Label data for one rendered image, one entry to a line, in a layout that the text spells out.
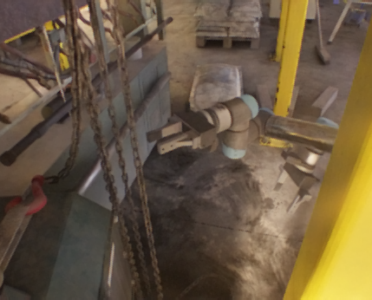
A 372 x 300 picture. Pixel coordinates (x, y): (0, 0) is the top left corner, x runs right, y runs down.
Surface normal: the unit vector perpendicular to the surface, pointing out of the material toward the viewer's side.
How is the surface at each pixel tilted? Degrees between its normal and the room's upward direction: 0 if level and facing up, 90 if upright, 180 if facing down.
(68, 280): 45
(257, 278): 0
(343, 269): 90
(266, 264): 0
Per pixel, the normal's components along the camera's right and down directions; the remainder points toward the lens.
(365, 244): -0.25, 0.58
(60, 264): 0.68, -0.62
